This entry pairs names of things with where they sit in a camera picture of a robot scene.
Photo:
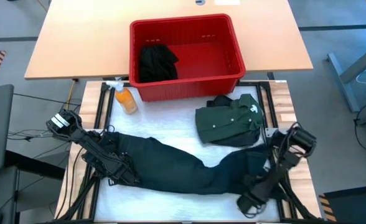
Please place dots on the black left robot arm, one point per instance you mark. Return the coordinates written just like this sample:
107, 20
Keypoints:
77, 137

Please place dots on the black aluminium table frame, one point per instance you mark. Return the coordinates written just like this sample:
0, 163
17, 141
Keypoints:
95, 199

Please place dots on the black garment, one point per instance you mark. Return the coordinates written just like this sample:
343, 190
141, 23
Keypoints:
156, 63

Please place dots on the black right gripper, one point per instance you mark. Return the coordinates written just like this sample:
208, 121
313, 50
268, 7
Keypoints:
254, 199

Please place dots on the light wood desk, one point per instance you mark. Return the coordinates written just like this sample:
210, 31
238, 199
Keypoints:
77, 40

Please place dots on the orange spray bottle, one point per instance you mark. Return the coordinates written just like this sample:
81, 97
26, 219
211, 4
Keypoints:
127, 101

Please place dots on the dark grey shorts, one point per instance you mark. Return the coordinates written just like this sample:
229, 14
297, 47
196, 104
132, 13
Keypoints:
242, 142

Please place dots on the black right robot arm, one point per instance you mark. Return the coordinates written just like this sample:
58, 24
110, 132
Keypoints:
282, 165

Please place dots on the grey metal table leg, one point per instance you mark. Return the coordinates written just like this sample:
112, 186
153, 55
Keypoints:
354, 68

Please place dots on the dark green button shirt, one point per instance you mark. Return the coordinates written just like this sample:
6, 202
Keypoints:
226, 124

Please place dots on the white paper sheet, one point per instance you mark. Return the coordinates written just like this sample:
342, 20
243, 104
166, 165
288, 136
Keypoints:
227, 2

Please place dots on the red plastic laundry bin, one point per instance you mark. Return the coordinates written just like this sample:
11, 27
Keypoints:
186, 90

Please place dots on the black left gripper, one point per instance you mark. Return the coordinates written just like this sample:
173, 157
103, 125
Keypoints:
122, 171

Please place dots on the dark blue jeans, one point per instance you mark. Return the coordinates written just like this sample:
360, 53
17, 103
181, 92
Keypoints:
170, 161

